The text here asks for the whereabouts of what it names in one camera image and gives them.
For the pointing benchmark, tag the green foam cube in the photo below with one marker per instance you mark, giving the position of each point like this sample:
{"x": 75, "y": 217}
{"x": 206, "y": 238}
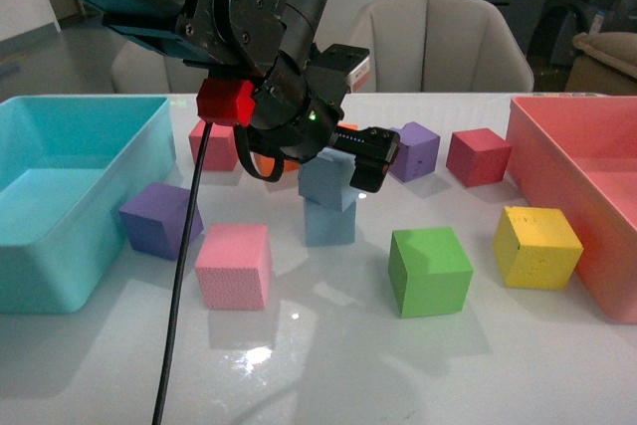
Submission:
{"x": 429, "y": 272}

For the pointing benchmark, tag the orange foam cube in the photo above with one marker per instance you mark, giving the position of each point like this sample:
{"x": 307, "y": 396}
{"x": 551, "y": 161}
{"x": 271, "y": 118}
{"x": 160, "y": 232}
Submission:
{"x": 265, "y": 164}
{"x": 351, "y": 126}

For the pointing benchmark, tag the purple foam cube front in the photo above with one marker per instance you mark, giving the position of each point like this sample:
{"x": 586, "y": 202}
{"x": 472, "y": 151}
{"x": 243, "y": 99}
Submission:
{"x": 154, "y": 219}

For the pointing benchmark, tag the teal plastic bin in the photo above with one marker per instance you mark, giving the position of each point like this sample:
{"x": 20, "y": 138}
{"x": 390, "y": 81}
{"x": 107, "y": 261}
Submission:
{"x": 67, "y": 164}

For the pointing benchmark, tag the beige chair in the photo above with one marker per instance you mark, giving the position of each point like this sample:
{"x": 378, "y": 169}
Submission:
{"x": 439, "y": 46}
{"x": 136, "y": 70}

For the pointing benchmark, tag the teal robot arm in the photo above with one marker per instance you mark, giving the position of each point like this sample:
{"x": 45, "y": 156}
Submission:
{"x": 231, "y": 39}

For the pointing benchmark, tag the red wrist cable connector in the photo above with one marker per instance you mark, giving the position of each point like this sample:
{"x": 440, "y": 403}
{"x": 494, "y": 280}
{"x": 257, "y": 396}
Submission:
{"x": 226, "y": 102}

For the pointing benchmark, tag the crimson foam cube left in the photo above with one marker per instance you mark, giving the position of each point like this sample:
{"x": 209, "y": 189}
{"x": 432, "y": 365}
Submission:
{"x": 221, "y": 154}

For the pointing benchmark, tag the pink foam cube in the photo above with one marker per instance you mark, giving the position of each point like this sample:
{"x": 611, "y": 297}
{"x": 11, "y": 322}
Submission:
{"x": 234, "y": 267}

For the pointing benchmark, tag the orange foam cube right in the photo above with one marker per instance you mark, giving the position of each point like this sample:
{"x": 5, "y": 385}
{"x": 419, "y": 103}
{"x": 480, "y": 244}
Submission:
{"x": 351, "y": 126}

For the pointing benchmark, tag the pink plastic bin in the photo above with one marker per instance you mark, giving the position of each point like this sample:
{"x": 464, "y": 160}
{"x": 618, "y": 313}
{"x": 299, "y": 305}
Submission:
{"x": 578, "y": 154}

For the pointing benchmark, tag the orange foam cube left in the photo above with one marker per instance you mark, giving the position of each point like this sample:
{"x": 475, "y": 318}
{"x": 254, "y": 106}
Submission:
{"x": 265, "y": 164}

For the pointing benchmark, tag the beige chair left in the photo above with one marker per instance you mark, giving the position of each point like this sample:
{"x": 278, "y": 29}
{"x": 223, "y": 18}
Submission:
{"x": 136, "y": 70}

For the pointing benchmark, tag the light blue foam cube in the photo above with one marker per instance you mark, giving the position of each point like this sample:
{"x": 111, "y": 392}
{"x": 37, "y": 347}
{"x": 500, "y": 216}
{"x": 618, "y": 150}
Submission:
{"x": 325, "y": 180}
{"x": 328, "y": 227}

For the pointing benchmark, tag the crimson foam cube right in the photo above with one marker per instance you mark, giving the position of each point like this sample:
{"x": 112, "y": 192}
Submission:
{"x": 478, "y": 157}

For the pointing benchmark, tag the purple notched foam cube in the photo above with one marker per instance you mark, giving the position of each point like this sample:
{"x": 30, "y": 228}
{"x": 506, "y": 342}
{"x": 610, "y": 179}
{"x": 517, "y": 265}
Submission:
{"x": 417, "y": 154}

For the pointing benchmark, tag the beige chair right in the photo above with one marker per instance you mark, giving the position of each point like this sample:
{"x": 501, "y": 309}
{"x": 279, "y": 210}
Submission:
{"x": 439, "y": 46}

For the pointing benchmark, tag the black machine at right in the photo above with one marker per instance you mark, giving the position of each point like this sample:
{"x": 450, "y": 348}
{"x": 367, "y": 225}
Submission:
{"x": 560, "y": 20}

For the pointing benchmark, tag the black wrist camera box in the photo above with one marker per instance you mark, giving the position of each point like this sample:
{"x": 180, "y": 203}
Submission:
{"x": 338, "y": 70}

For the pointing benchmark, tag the yellow foam cube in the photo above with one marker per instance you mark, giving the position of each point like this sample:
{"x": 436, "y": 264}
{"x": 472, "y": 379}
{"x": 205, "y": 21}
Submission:
{"x": 535, "y": 248}

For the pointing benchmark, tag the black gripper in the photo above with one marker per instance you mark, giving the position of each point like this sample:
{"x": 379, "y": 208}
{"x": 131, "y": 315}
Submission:
{"x": 292, "y": 122}

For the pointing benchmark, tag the crimson foam cube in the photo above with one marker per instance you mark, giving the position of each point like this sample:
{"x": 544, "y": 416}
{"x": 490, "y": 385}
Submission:
{"x": 478, "y": 157}
{"x": 221, "y": 154}

